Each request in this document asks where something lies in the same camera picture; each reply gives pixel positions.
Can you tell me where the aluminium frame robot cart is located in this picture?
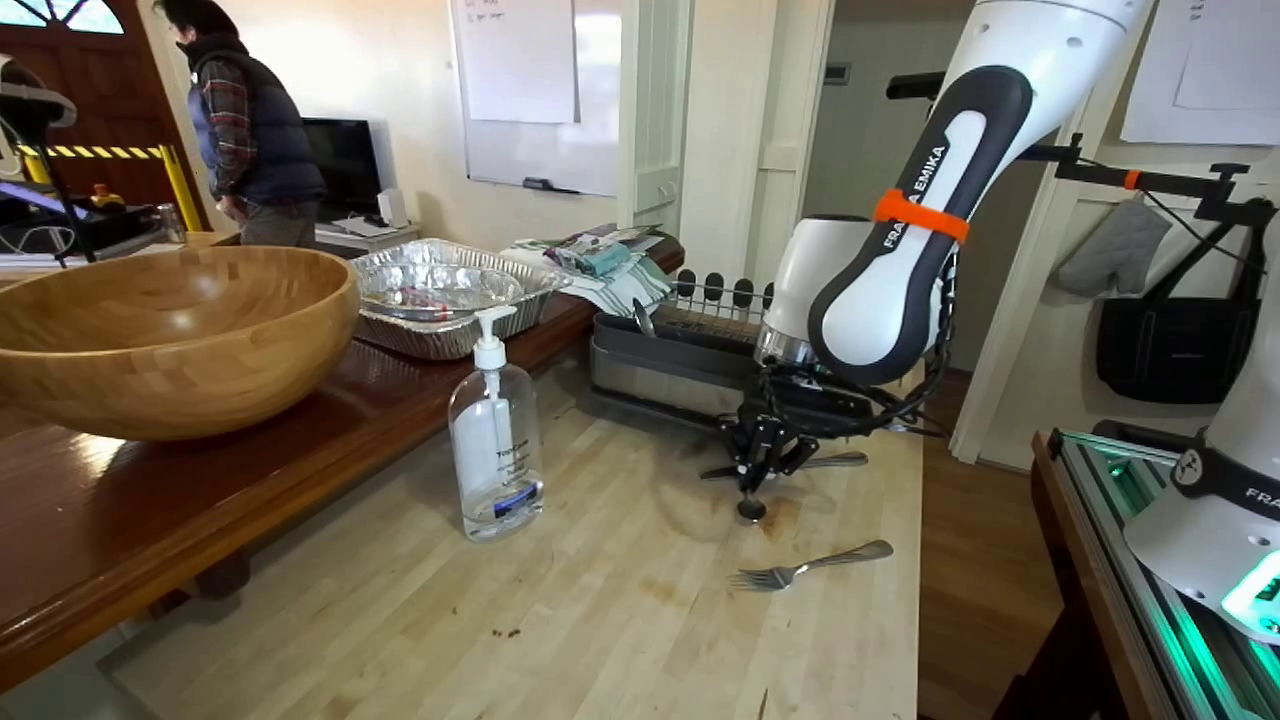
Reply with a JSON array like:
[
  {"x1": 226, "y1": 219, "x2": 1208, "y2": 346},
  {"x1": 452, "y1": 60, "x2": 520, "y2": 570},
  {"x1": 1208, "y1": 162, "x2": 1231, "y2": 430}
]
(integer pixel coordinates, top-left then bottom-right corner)
[{"x1": 1031, "y1": 419, "x2": 1280, "y2": 720}]

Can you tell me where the steel wire dishrack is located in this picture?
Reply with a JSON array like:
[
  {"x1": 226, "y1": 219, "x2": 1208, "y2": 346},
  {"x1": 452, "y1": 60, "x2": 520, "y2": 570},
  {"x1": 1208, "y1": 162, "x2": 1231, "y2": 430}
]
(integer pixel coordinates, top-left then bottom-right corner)
[{"x1": 584, "y1": 268, "x2": 803, "y2": 437}]

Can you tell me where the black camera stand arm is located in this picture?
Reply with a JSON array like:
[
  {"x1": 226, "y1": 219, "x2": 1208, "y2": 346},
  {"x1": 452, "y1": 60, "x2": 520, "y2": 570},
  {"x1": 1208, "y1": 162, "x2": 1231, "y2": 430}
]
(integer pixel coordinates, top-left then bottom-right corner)
[{"x1": 1018, "y1": 134, "x2": 1280, "y2": 313}]

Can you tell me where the person in dark vest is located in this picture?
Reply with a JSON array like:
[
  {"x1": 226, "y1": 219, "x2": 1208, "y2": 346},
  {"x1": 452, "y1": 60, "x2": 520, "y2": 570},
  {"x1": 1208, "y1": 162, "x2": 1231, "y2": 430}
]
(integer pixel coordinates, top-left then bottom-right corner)
[{"x1": 158, "y1": 0, "x2": 331, "y2": 253}]

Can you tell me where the white wall whiteboard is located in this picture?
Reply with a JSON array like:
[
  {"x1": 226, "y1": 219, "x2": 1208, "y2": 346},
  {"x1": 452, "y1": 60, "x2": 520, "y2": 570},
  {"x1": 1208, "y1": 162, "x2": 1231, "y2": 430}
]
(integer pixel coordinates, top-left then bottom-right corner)
[{"x1": 450, "y1": 0, "x2": 630, "y2": 201}]

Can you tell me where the black computer monitor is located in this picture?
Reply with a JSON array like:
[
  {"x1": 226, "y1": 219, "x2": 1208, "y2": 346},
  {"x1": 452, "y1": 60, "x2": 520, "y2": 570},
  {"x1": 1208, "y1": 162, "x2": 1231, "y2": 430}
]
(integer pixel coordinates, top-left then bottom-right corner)
[{"x1": 296, "y1": 116, "x2": 394, "y2": 225}]

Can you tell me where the yellow black striped barrier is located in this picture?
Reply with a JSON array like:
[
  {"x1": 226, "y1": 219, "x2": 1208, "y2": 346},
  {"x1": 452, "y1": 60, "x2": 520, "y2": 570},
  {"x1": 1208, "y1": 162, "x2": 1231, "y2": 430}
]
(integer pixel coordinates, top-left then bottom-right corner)
[{"x1": 16, "y1": 136, "x2": 213, "y2": 238}]

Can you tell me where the black cutlery holder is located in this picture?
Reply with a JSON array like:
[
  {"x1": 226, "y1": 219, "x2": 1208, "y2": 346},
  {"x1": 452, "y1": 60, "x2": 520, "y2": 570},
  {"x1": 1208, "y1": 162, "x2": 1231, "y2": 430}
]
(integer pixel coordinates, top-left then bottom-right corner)
[{"x1": 591, "y1": 318, "x2": 778, "y2": 394}]

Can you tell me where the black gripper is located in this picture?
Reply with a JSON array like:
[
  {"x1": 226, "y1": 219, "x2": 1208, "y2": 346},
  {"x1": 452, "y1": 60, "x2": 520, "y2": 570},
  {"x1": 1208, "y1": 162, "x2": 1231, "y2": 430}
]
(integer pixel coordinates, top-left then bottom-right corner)
[{"x1": 724, "y1": 359, "x2": 913, "y2": 521}]

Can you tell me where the white paper sheet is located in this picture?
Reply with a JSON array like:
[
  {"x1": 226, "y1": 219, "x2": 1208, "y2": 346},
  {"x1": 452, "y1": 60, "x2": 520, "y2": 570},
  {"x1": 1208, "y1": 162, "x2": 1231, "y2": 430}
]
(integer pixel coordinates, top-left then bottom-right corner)
[{"x1": 1117, "y1": 0, "x2": 1280, "y2": 153}]

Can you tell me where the black hanging bag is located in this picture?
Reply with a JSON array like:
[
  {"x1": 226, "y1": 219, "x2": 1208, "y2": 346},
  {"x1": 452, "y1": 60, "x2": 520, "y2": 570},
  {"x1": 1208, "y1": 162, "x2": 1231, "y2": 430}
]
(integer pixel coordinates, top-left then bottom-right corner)
[{"x1": 1093, "y1": 291, "x2": 1264, "y2": 410}]

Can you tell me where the clear hand sanitizer bottle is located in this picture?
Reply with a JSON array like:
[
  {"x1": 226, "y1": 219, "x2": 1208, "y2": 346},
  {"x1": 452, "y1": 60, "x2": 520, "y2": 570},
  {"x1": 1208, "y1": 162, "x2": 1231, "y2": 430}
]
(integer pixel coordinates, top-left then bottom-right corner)
[{"x1": 445, "y1": 303, "x2": 550, "y2": 546}]

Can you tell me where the silver fork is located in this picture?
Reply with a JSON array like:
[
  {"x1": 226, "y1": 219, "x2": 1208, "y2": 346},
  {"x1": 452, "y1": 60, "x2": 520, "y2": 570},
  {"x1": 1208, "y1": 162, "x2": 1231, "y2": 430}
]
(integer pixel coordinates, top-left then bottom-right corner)
[{"x1": 742, "y1": 535, "x2": 902, "y2": 598}]

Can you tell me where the black stereo camera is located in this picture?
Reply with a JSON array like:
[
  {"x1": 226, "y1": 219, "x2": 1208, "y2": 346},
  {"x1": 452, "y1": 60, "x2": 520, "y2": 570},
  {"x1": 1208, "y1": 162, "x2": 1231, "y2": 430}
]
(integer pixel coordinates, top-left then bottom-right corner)
[{"x1": 883, "y1": 68, "x2": 947, "y2": 105}]

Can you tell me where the striped grey dish towel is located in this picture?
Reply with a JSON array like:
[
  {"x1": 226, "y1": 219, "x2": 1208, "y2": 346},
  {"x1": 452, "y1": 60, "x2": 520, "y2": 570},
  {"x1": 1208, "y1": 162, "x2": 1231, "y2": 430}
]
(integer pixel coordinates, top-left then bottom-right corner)
[{"x1": 513, "y1": 225, "x2": 675, "y2": 332}]

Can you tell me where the large wooden bowl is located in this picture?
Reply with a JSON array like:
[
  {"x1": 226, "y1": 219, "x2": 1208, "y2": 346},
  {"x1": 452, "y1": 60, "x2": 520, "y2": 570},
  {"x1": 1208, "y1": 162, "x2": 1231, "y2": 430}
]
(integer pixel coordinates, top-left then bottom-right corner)
[{"x1": 0, "y1": 242, "x2": 364, "y2": 449}]

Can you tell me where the aluminium foil tray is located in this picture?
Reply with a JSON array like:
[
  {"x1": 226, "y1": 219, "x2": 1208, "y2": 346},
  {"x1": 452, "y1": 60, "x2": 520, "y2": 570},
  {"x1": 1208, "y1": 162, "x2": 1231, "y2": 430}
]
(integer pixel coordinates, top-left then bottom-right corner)
[{"x1": 349, "y1": 238, "x2": 563, "y2": 367}]

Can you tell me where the brown wooden table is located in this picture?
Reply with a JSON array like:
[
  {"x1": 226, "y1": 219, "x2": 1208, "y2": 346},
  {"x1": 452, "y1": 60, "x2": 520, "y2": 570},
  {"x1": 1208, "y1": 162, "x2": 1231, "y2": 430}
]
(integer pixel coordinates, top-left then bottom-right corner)
[{"x1": 0, "y1": 238, "x2": 694, "y2": 697}]

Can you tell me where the grey oven mitt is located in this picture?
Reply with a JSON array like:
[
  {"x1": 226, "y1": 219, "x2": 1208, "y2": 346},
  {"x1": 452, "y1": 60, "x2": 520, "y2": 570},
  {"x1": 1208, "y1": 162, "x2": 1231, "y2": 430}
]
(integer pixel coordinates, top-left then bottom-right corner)
[{"x1": 1047, "y1": 196, "x2": 1175, "y2": 302}]

